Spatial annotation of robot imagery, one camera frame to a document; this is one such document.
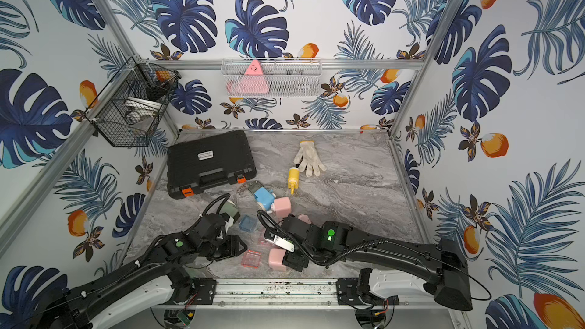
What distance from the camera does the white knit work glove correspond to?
105 centimetres

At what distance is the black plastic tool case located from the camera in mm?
963

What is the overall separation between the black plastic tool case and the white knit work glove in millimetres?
214
